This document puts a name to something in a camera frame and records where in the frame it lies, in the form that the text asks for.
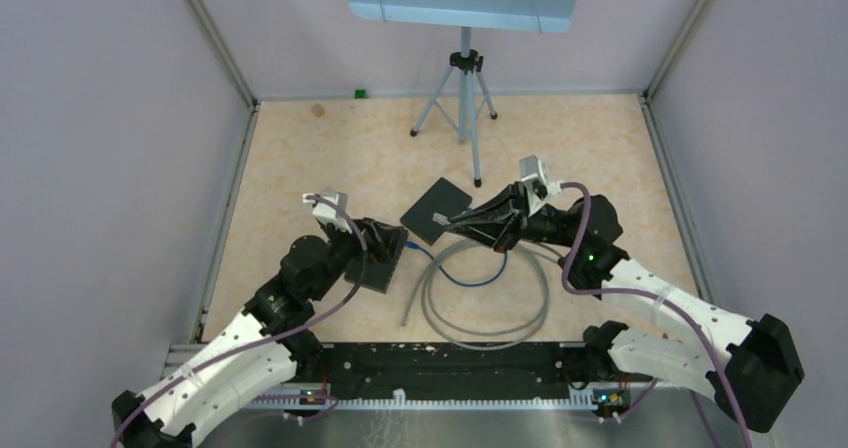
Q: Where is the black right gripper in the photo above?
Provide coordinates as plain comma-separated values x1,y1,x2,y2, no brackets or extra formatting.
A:
447,180,582,254

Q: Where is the black mat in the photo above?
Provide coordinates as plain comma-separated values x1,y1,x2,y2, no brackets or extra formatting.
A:
344,246,405,294

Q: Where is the blue ethernet cable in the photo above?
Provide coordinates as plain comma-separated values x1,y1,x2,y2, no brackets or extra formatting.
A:
405,240,510,289

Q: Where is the black network switch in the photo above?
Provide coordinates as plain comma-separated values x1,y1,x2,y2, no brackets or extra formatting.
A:
400,177,472,245

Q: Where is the grey cable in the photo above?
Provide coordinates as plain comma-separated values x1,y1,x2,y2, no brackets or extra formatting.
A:
400,211,552,352

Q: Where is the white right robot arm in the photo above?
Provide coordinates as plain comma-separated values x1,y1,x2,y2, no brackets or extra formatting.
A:
433,182,805,433

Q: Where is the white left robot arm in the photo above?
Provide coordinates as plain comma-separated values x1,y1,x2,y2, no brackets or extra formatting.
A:
110,218,409,447

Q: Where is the light blue tripod stand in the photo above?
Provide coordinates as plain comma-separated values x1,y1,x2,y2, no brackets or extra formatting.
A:
349,0,577,186

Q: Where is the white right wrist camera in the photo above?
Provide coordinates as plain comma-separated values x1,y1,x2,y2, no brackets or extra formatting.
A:
519,155,562,201

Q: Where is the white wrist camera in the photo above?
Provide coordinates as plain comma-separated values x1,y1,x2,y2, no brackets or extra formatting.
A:
302,190,352,233
519,155,562,201

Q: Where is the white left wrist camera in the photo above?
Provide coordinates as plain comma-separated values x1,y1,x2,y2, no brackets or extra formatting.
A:
302,190,352,233

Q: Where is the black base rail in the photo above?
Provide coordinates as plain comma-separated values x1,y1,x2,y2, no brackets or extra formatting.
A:
284,342,649,402

